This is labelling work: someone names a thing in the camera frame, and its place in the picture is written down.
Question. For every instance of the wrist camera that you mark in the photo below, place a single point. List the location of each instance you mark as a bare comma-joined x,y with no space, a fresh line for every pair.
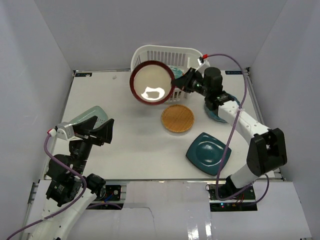
64,131
203,63

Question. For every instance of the pale green rectangular plate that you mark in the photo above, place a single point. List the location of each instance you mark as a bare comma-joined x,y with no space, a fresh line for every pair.
97,111

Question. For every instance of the dark teal square plate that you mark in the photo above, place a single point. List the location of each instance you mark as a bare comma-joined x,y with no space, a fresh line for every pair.
205,153

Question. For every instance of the red rimmed cream plate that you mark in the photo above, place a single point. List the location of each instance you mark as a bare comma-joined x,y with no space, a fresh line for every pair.
151,82

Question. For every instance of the woven bamboo round plate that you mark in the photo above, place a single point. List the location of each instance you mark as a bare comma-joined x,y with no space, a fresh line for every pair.
177,118

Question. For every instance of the right blue table label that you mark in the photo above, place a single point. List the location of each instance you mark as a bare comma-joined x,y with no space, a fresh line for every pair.
233,72

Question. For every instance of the red teal floral plate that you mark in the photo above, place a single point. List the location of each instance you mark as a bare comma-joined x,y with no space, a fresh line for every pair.
176,71

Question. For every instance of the teal scalloped round plate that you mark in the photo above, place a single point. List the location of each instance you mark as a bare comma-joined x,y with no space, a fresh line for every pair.
212,104

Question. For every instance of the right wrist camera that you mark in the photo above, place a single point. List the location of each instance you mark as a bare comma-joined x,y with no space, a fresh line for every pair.
203,63

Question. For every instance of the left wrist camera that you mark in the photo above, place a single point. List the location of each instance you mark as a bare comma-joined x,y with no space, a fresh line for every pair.
64,131

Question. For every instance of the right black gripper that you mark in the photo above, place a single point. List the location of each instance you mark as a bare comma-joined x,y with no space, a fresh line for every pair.
184,82

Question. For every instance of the left blue table label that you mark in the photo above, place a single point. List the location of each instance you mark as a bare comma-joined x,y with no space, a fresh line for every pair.
83,74

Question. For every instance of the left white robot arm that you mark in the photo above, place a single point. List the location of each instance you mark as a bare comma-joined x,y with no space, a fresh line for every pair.
70,192

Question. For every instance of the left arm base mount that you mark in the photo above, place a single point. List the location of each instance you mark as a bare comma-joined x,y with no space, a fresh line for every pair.
109,199

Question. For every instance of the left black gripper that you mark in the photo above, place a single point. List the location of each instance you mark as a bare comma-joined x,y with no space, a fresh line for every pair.
89,136

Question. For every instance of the white plastic dish bin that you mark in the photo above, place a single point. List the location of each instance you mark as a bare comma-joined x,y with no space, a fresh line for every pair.
183,58

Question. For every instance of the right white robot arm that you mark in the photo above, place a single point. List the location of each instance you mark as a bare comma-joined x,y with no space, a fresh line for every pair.
266,146

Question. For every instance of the blue table label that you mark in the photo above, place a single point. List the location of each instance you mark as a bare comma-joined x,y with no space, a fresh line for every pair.
233,72
83,74

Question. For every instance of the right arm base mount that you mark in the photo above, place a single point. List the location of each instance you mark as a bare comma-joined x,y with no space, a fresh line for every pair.
244,202

